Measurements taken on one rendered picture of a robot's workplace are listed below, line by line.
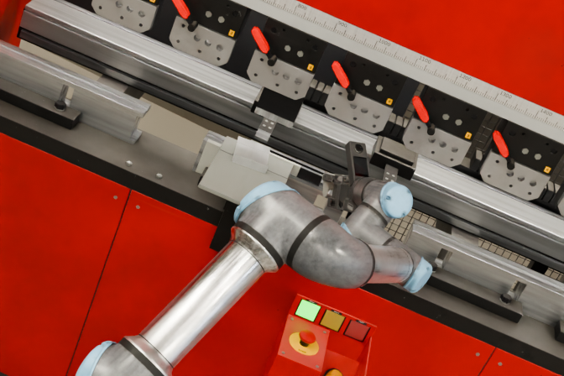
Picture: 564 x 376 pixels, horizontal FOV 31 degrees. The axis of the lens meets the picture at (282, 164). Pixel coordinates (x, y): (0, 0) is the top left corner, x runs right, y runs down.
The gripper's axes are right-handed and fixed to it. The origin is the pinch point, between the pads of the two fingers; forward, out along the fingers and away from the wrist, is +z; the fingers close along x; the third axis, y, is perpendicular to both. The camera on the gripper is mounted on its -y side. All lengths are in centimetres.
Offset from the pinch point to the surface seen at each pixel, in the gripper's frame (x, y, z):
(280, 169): -12.8, 0.2, 0.6
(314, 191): -2.4, 4.6, 1.1
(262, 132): -13.3, -7.9, 13.7
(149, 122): 18, -3, 207
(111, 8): -57, -31, 14
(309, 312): -7.3, 31.7, -15.3
